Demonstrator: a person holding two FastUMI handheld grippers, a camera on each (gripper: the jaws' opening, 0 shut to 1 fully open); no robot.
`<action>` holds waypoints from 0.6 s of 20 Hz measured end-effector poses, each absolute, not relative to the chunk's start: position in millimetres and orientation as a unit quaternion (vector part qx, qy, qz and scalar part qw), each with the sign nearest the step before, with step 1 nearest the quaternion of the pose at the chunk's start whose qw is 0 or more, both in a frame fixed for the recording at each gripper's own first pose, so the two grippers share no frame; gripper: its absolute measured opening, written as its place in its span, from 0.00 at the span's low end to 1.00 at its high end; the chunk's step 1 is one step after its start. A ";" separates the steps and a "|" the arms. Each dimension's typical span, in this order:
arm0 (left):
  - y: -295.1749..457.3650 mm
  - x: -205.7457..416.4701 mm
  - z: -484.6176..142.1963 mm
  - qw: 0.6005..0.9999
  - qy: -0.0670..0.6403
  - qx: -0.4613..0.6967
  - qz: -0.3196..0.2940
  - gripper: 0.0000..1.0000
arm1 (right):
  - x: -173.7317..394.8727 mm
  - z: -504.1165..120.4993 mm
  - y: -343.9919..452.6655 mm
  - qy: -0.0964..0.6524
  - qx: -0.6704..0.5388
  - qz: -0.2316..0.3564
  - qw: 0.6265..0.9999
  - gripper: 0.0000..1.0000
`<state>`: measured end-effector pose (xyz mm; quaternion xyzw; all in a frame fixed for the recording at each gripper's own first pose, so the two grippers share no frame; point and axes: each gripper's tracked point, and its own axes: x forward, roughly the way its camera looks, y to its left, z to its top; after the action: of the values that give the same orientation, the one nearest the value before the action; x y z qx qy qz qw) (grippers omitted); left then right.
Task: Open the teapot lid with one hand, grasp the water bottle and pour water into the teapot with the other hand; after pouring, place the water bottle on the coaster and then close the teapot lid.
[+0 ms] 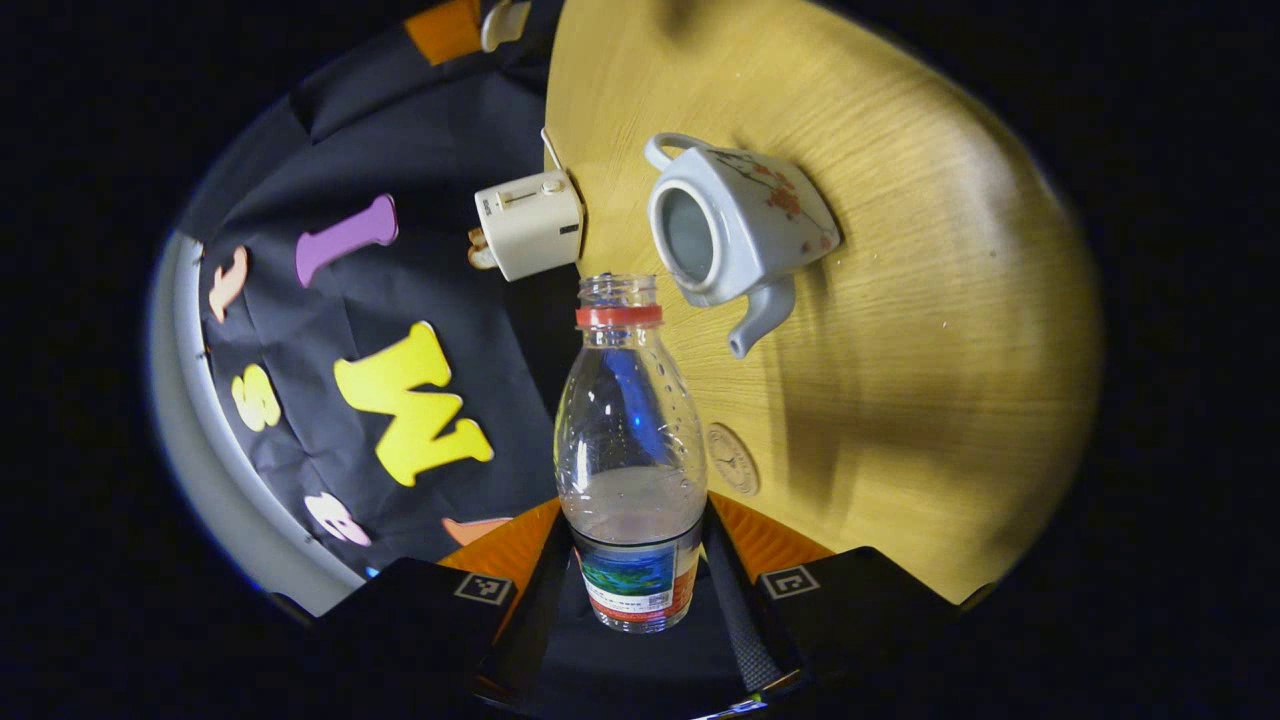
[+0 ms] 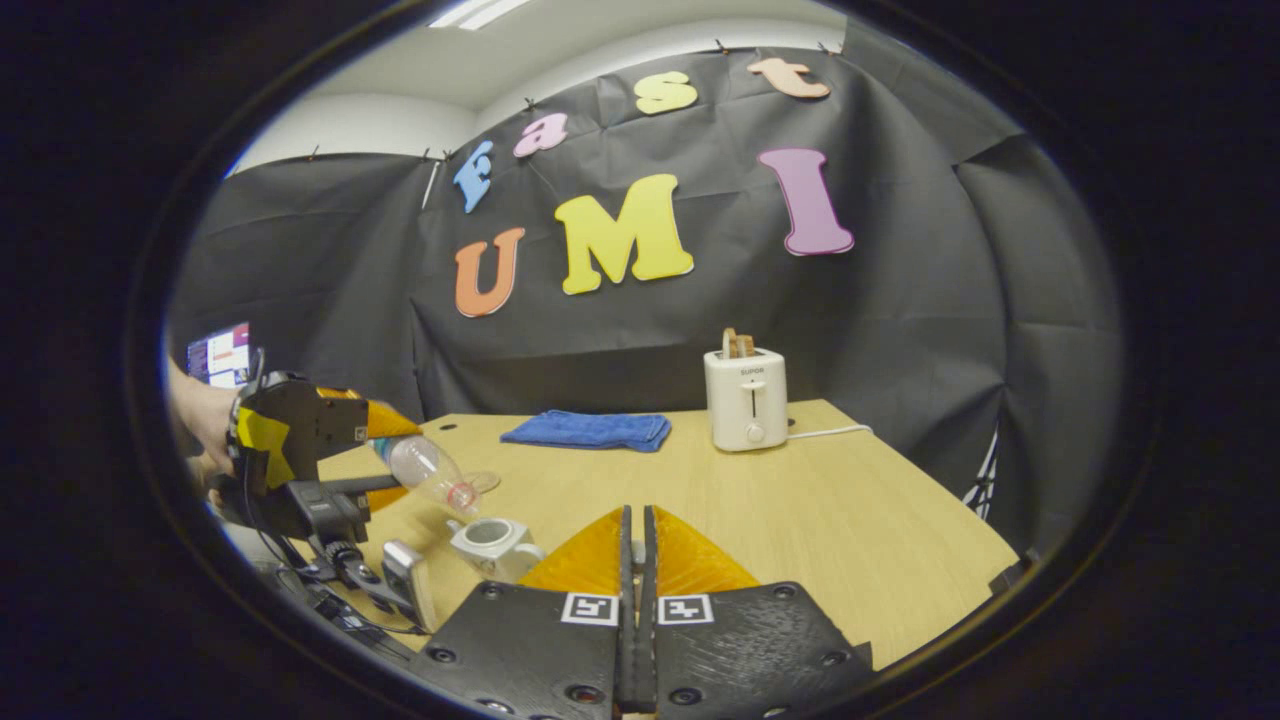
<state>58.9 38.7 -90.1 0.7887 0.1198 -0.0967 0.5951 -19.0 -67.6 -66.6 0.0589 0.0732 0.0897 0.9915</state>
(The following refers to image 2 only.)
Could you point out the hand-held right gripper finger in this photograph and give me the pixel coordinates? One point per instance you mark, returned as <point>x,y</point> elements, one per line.
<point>626,560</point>
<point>648,560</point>

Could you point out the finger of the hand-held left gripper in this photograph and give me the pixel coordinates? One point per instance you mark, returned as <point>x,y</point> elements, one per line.
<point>330,420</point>
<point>360,486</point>

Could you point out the clear plastic water bottle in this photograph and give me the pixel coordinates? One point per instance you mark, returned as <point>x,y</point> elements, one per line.
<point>430,470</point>

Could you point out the round coaster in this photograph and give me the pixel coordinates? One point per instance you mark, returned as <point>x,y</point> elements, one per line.
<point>485,481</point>

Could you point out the grey ceramic teacup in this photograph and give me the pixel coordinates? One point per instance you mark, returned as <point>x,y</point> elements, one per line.
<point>495,548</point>

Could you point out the computer monitor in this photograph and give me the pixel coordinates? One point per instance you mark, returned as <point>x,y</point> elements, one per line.
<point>220,357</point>

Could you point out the blue towel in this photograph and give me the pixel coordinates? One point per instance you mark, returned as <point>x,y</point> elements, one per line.
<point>590,430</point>

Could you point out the white toaster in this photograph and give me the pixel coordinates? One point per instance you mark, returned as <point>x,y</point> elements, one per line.
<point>745,400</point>

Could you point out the bread slice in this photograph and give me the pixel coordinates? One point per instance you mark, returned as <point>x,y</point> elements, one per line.
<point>740,343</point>

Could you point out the ceiling light panel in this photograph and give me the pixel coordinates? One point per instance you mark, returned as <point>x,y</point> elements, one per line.
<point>480,10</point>

